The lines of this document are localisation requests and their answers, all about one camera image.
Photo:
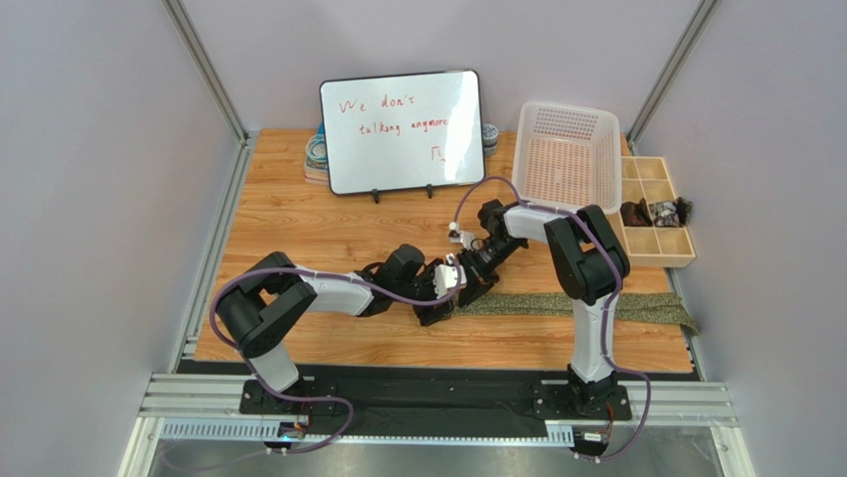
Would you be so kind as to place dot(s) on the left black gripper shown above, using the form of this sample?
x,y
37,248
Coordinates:
x,y
435,302

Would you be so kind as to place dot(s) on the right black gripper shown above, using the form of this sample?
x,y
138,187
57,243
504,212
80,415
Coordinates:
x,y
482,268

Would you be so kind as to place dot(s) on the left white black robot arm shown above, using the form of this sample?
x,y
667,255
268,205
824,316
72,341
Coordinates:
x,y
254,312

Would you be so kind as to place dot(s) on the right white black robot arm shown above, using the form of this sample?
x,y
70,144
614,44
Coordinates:
x,y
590,264

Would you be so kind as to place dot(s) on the blue tape roll stack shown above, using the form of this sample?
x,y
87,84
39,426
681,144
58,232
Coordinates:
x,y
315,166

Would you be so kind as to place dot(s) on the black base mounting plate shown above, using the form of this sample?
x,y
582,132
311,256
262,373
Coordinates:
x,y
429,402

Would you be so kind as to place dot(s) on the blue white patterned jar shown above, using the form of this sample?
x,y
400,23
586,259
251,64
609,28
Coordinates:
x,y
490,139

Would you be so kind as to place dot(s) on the whiteboard with red writing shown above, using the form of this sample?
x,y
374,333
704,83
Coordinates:
x,y
394,133

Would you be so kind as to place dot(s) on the white perforated plastic basket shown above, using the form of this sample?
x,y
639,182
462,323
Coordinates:
x,y
568,157

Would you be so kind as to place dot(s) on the dark rolled tie in box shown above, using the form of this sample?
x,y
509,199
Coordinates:
x,y
636,214

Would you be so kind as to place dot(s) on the wooden compartment organizer box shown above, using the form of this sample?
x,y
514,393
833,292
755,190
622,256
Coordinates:
x,y
647,178

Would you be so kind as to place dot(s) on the patterned rolled tie in box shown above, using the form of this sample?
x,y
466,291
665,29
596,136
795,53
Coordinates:
x,y
671,214

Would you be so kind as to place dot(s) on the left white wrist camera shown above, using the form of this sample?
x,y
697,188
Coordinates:
x,y
449,277

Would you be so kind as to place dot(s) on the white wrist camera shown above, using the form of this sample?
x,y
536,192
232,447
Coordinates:
x,y
449,277
459,236

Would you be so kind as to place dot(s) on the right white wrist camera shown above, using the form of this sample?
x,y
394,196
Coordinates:
x,y
459,236

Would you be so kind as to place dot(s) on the right aluminium frame post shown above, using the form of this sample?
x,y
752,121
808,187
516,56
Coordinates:
x,y
674,64

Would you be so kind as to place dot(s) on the aluminium frame post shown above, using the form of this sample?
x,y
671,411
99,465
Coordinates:
x,y
674,64
184,25

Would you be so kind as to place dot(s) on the aluminium front rail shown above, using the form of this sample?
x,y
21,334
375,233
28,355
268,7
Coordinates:
x,y
214,419

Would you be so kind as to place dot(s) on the left aluminium frame post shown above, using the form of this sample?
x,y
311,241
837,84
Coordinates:
x,y
184,25

